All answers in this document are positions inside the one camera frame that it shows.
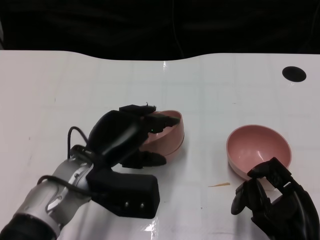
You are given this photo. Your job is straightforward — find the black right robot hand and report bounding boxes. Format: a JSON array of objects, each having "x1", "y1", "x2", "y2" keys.
[{"x1": 230, "y1": 156, "x2": 320, "y2": 240}]

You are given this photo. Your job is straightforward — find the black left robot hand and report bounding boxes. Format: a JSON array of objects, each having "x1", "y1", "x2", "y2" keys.
[{"x1": 87, "y1": 103, "x2": 181, "y2": 170}]

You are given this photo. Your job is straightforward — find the pink plastic bowl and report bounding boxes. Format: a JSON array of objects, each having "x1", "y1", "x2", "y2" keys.
[
  {"x1": 226, "y1": 125, "x2": 293, "y2": 181},
  {"x1": 139, "y1": 134, "x2": 186, "y2": 159},
  {"x1": 143, "y1": 109, "x2": 186, "y2": 154}
]

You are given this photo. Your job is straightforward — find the black backdrop cloth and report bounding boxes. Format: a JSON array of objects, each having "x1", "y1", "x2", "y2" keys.
[{"x1": 0, "y1": 0, "x2": 320, "y2": 61}]

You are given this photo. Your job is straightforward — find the black round table grommet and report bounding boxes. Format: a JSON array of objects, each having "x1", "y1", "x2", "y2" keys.
[{"x1": 281, "y1": 66, "x2": 307, "y2": 82}]

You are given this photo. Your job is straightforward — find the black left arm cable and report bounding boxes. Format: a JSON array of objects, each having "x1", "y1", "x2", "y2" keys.
[{"x1": 67, "y1": 126, "x2": 106, "y2": 163}]

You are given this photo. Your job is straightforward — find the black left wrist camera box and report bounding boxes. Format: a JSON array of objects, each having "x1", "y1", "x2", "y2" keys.
[{"x1": 86, "y1": 167, "x2": 161, "y2": 220}]

